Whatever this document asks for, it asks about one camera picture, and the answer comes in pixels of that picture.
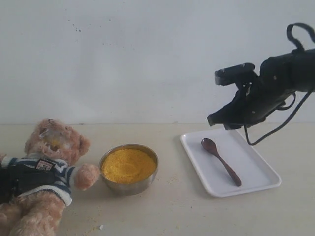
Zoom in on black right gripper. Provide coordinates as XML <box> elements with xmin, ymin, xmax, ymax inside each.
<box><xmin>207</xmin><ymin>75</ymin><xmax>295</xmax><ymax>130</ymax></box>

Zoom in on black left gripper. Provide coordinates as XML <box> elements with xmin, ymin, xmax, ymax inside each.
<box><xmin>0</xmin><ymin>165</ymin><xmax>55</xmax><ymax>204</ymax></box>

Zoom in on dark red wooden spoon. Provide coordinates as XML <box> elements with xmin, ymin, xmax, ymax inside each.
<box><xmin>201</xmin><ymin>138</ymin><xmax>242</xmax><ymax>187</ymax></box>

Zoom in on plush teddy bear striped shirt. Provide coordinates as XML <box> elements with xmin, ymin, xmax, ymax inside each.
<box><xmin>0</xmin><ymin>118</ymin><xmax>100</xmax><ymax>236</ymax></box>

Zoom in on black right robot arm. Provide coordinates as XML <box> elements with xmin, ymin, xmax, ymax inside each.
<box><xmin>207</xmin><ymin>50</ymin><xmax>315</xmax><ymax>129</ymax></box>

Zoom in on white rectangular plastic tray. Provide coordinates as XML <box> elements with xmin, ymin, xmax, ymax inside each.
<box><xmin>180</xmin><ymin>128</ymin><xmax>282</xmax><ymax>198</ymax></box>

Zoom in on steel bowl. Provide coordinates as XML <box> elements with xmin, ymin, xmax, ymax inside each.
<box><xmin>99</xmin><ymin>144</ymin><xmax>159</xmax><ymax>196</ymax></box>

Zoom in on yellow millet grains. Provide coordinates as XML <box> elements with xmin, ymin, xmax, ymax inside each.
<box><xmin>101</xmin><ymin>148</ymin><xmax>157</xmax><ymax>184</ymax></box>

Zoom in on black camera cable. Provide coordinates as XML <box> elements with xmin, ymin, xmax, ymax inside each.
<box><xmin>242</xmin><ymin>23</ymin><xmax>315</xmax><ymax>146</ymax></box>

